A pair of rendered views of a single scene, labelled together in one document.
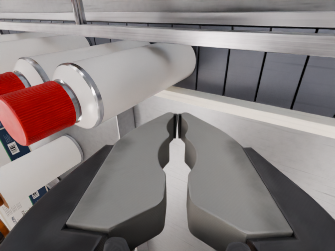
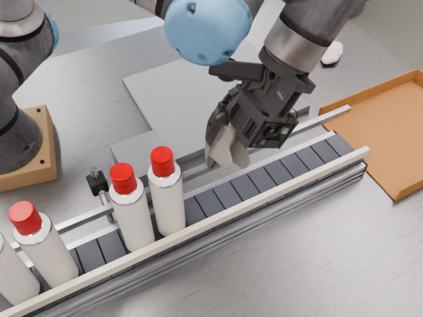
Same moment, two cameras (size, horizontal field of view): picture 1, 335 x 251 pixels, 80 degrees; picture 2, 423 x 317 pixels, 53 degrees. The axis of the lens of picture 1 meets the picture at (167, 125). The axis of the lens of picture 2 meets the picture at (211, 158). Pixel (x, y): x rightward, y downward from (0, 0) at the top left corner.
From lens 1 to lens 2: 66 cm
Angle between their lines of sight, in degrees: 81
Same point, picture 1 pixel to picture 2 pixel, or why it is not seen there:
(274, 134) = (261, 253)
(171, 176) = not seen: outside the picture
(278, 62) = (226, 197)
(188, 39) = (187, 173)
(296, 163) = (290, 261)
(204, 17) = not seen: hidden behind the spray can
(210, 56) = (191, 213)
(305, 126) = (259, 197)
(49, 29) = (73, 220)
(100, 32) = not seen: hidden behind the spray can
